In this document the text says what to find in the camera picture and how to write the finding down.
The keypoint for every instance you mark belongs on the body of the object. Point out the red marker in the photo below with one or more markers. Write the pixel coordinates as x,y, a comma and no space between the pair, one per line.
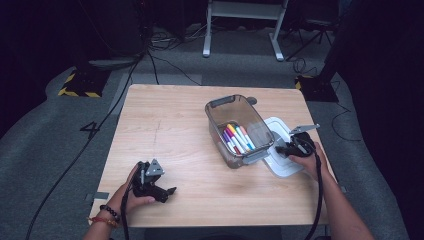
236,150

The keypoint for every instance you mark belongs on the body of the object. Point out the black yellow striped base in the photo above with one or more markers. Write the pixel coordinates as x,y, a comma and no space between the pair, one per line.
83,85
316,90

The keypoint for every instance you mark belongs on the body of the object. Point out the black slanted stand column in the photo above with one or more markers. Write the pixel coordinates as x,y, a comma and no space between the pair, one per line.
333,56

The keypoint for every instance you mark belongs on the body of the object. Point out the person's left hand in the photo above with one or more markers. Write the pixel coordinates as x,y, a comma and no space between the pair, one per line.
125,200

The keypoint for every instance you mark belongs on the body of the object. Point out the pink marker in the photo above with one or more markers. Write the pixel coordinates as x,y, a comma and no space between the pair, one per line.
244,130

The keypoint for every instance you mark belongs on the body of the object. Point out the small grey round disc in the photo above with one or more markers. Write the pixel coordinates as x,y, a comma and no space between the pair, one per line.
252,100

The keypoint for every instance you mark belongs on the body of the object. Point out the transparent grey storage box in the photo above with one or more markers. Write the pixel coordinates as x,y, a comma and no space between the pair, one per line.
230,110

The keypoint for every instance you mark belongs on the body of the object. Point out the purple marker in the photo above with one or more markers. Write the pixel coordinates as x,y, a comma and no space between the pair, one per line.
226,136

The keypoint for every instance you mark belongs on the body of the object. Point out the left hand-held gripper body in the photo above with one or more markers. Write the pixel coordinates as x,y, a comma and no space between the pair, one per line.
148,181

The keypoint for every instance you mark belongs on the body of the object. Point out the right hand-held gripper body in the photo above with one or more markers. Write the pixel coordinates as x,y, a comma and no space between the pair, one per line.
303,145

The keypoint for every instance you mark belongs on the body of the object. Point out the person's right hand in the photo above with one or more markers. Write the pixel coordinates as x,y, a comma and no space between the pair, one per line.
315,165

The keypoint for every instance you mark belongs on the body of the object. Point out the black tripod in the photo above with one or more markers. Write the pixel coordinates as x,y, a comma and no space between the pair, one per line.
320,23

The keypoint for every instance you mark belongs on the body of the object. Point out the grey tape piece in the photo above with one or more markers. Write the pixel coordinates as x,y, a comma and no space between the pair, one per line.
101,196
343,189

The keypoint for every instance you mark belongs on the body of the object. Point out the white box lid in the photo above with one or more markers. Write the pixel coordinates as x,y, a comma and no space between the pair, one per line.
283,166

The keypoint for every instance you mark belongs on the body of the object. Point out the grey round base plate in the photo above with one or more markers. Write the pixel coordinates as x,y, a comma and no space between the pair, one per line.
110,63

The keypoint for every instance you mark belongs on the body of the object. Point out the magenta marker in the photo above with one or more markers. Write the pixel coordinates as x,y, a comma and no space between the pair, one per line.
229,132

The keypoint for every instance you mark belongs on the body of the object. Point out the white metal desk frame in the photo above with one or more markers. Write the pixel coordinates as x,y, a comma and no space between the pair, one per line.
245,10

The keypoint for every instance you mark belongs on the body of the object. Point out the yellow marker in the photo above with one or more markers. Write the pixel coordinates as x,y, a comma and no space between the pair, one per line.
231,127

